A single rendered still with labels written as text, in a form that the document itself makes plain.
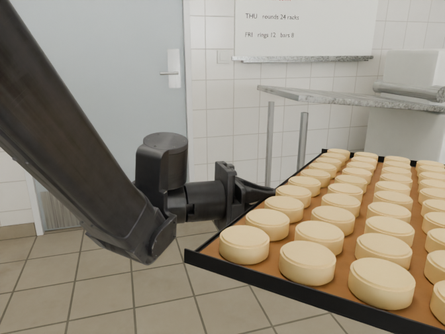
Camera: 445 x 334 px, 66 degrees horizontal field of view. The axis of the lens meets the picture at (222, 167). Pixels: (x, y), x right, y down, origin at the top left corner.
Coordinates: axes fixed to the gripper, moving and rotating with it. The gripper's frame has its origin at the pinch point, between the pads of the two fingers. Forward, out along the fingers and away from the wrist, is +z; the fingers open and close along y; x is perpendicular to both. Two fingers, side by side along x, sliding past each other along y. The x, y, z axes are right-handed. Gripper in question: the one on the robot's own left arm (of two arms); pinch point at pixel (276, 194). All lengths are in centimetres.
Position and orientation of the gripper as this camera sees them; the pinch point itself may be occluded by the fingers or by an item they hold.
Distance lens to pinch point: 53.4
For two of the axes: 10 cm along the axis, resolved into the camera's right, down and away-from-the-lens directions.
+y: -0.3, 9.6, 2.7
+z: 9.6, -0.6, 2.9
